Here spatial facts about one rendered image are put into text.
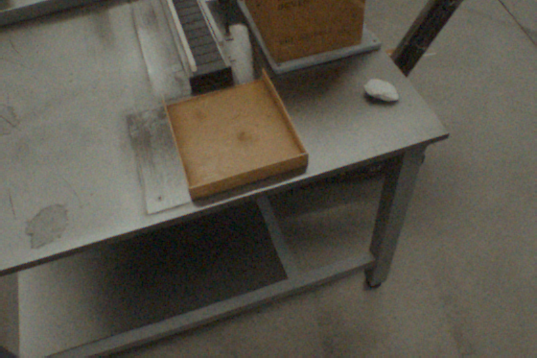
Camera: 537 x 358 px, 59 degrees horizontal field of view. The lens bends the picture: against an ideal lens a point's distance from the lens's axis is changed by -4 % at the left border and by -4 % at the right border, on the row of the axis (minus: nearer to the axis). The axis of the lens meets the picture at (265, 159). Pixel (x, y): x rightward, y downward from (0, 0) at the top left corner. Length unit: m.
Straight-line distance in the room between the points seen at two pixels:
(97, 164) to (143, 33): 0.49
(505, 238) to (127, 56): 1.52
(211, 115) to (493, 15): 2.27
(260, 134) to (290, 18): 0.29
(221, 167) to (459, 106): 1.63
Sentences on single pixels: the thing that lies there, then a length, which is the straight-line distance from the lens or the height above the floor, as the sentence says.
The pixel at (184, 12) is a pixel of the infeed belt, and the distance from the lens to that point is 1.45.
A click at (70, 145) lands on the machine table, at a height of 0.83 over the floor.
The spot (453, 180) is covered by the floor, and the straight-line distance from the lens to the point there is 2.17.
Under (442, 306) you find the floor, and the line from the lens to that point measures 1.87.
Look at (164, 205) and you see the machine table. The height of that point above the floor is 0.83.
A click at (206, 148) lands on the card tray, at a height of 0.83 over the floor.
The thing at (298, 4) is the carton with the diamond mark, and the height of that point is 1.01.
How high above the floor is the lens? 1.66
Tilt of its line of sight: 50 degrees down
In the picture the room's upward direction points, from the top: 5 degrees counter-clockwise
